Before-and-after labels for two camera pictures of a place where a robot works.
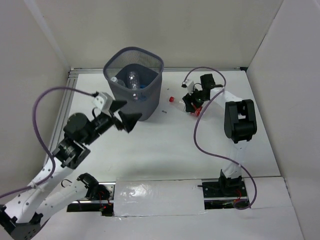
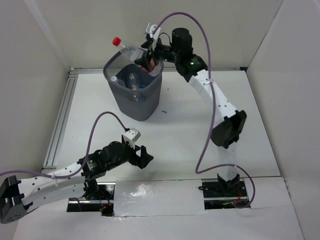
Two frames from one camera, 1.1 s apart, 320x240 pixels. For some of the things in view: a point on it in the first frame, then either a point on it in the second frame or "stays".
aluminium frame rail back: x=72 y=69 stays
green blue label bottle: x=118 y=81 stays
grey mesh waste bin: x=135 y=75 stays
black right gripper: x=189 y=99 to x=144 y=61
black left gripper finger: x=116 y=104 to x=146 y=158
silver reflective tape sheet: x=157 y=197 stays
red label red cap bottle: x=197 y=110 to x=135 y=54
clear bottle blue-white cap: x=133 y=80 stays
